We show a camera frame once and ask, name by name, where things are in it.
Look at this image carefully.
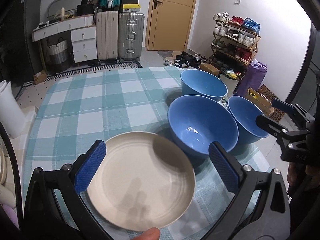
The blue bowl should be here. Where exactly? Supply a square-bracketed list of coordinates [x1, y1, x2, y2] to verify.
[167, 95, 239, 159]
[180, 69, 228, 102]
[227, 96, 268, 145]

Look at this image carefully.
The small cream plate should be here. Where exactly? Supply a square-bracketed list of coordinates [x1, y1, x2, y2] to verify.
[87, 132, 196, 231]

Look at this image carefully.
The left hand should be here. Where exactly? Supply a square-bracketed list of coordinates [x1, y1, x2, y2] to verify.
[132, 228, 161, 240]

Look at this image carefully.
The cardboard box with cat logo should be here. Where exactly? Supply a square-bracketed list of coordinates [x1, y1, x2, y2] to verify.
[245, 88, 274, 116]

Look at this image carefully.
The purple bag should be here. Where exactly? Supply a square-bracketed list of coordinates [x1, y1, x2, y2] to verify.
[234, 59, 267, 97]

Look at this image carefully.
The teal plaid tablecloth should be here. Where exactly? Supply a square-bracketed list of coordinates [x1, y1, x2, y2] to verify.
[21, 65, 272, 240]

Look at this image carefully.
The wooden shoe rack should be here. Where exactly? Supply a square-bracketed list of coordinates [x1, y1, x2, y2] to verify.
[208, 12, 261, 81]

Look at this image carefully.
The small brown cardboard box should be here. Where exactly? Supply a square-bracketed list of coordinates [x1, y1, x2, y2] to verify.
[200, 63, 220, 77]

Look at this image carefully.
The white kettle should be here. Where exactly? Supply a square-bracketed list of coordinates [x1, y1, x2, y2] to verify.
[0, 80, 27, 138]

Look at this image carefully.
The woven laundry basket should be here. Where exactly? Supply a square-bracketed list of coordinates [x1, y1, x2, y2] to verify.
[47, 37, 71, 73]

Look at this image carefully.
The white drawer desk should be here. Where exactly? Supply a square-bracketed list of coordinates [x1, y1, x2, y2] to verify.
[31, 14, 98, 63]

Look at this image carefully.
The wooden door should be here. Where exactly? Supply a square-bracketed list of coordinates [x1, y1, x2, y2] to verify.
[145, 0, 196, 51]

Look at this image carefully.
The beige suitcase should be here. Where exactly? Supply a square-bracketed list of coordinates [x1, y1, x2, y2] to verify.
[95, 11, 119, 61]

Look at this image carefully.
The silver suitcase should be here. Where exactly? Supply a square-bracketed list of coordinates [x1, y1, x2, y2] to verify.
[118, 12, 145, 62]

